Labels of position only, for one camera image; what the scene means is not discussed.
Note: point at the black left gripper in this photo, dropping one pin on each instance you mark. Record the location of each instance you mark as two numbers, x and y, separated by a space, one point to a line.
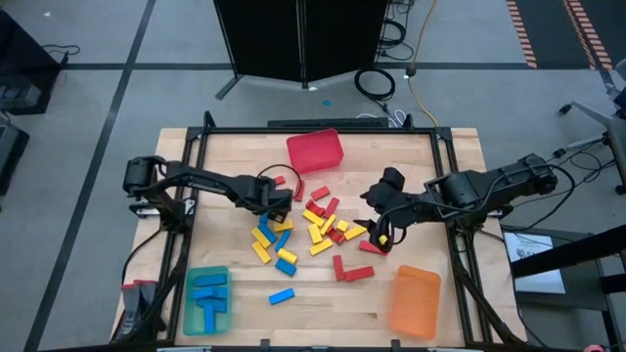
254 193

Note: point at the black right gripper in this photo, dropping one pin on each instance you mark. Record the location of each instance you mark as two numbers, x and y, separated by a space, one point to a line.
398 205

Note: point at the blue wooden block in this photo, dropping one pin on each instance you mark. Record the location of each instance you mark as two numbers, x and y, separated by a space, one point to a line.
210 280
268 233
210 323
281 296
264 219
220 305
285 267
282 240
209 293

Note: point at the red wooden block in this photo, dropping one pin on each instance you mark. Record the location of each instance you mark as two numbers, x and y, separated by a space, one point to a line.
315 207
300 193
320 193
331 208
359 274
280 181
369 247
336 236
338 268

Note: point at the small yellow wooden cube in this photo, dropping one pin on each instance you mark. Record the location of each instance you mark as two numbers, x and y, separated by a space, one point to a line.
343 225

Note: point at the yellow wooden cylinder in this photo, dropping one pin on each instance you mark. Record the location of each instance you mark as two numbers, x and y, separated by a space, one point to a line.
287 256

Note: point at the red plastic bin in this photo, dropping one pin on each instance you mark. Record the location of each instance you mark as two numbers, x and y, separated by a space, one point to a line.
315 151

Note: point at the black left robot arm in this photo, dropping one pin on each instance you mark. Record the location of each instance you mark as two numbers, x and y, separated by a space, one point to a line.
205 181

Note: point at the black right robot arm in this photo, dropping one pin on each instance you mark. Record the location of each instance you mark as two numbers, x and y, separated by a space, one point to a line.
464 190

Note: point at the black power strip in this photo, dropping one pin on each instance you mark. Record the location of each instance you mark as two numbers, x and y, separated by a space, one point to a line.
303 122

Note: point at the orange plastic bin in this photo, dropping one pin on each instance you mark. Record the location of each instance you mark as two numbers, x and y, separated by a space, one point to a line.
415 303

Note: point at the green plastic bin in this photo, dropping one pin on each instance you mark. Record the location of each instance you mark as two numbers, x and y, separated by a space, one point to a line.
224 326

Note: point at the white paper sheet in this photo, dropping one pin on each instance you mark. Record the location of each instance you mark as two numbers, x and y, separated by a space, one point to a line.
538 283

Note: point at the black and red device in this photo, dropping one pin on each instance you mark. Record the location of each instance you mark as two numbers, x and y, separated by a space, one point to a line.
131 305

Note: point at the black beam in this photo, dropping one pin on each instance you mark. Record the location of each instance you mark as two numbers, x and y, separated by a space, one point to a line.
567 251

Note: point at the grey side table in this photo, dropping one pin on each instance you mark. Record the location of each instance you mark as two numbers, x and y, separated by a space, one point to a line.
587 293

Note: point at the grey office chair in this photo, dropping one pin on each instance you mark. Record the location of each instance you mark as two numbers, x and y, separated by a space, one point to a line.
617 142

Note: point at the red round object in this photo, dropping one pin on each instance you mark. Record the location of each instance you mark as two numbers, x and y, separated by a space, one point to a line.
594 349

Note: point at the dark grey box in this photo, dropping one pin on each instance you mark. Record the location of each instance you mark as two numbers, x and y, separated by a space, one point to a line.
12 151

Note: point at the black cabinet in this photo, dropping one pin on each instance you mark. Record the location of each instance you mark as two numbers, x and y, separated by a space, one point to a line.
24 58

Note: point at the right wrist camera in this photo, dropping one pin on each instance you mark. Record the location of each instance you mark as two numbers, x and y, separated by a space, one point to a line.
393 178

